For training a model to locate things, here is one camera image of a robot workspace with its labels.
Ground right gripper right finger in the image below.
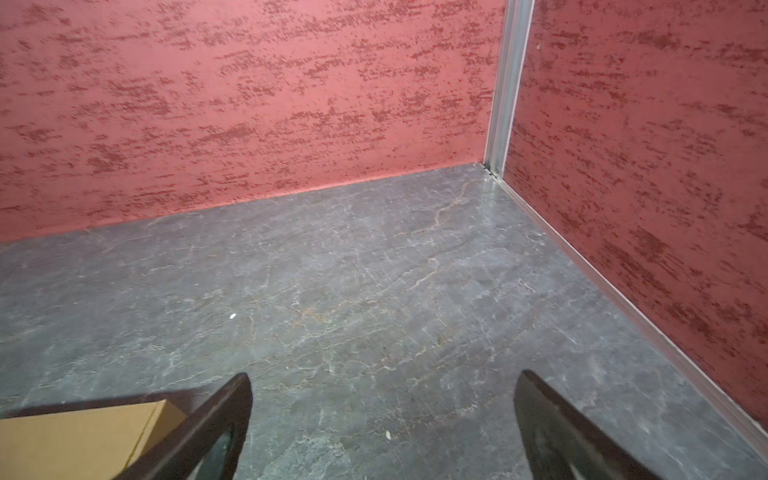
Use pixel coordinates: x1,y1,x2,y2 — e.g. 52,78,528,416
514,370,659,479

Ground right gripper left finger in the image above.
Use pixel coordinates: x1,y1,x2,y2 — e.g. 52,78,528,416
117,372,253,479

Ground brown cardboard box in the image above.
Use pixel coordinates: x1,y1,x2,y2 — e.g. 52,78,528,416
1,400,187,479

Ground right aluminium floor edge strip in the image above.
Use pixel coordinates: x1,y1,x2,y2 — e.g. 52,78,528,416
495,177,767,461

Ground right aluminium corner post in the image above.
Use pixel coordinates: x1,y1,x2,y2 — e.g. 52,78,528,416
483,0,536,179

